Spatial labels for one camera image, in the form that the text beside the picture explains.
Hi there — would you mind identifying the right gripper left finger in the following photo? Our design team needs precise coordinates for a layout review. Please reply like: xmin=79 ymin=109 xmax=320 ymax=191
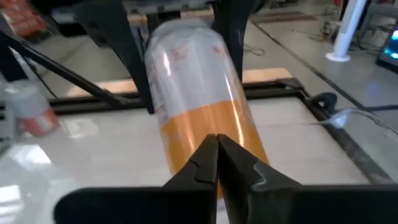
xmin=52 ymin=133 xmax=218 ymax=224

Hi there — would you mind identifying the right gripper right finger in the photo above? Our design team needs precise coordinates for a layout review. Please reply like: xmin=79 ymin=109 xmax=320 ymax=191
xmin=217 ymin=133 xmax=398 ymax=224

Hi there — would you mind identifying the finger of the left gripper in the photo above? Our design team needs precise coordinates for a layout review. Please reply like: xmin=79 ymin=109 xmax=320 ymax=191
xmin=74 ymin=0 xmax=155 ymax=114
xmin=214 ymin=0 xmax=265 ymax=82

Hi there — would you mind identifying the red soda carton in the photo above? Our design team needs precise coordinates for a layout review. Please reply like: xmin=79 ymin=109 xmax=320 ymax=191
xmin=0 ymin=0 xmax=47 ymax=40

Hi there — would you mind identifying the wooden table board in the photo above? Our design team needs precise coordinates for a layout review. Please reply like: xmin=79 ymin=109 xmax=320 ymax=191
xmin=67 ymin=67 xmax=293 ymax=97

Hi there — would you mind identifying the black slanted bar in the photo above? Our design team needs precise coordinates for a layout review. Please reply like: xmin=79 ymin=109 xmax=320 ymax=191
xmin=0 ymin=29 xmax=131 ymax=108

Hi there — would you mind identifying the black table clamp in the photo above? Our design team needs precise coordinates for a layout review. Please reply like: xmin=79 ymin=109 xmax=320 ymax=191
xmin=309 ymin=91 xmax=339 ymax=116

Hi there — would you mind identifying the black monitor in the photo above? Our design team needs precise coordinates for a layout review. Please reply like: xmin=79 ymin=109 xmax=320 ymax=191
xmin=376 ymin=26 xmax=398 ymax=74

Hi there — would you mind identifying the black table frame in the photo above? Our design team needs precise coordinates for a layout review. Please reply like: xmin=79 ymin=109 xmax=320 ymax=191
xmin=0 ymin=77 xmax=398 ymax=186

